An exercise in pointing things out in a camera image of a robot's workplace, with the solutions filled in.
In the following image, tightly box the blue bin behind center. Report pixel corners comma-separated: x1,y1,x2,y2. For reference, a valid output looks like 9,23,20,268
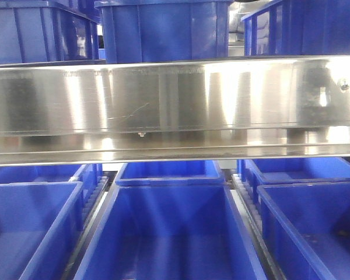
114,160,225,186

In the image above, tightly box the blue bin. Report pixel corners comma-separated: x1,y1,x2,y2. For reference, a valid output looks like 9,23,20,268
0,163,103,203
257,182,350,279
0,182,83,279
237,157,350,204
94,1,231,64
114,160,225,186
0,1,99,64
241,1,350,56
75,185,266,279

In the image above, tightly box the blue bin behind right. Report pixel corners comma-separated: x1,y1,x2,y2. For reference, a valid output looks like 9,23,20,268
237,157,350,204

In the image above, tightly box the blue bin behind left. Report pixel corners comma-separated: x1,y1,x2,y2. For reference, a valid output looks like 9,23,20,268
0,163,103,203

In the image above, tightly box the blue bin lower center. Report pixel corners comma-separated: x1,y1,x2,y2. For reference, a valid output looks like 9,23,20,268
75,185,266,279

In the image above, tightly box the white roller track right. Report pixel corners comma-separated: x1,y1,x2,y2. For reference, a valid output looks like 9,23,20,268
232,174,285,279

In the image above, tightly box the blue bin upper center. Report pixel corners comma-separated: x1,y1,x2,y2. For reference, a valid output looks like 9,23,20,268
94,1,231,64

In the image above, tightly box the blue bin upper right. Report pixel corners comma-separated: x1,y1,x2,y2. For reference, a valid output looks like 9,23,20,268
241,1,350,56

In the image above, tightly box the blue bin lower left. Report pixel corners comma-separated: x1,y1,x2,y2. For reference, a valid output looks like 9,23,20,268
0,182,83,279

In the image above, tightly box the blue bin lower right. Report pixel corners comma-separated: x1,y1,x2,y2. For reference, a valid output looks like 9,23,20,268
257,182,350,279

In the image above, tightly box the blue bin upper left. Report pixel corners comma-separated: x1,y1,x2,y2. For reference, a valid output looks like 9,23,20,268
0,1,99,64

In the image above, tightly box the stainless steel shelf front rail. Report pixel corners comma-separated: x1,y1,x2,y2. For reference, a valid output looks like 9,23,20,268
0,55,350,166

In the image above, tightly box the rail screw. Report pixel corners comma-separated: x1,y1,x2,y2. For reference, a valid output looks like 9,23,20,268
339,79,350,91

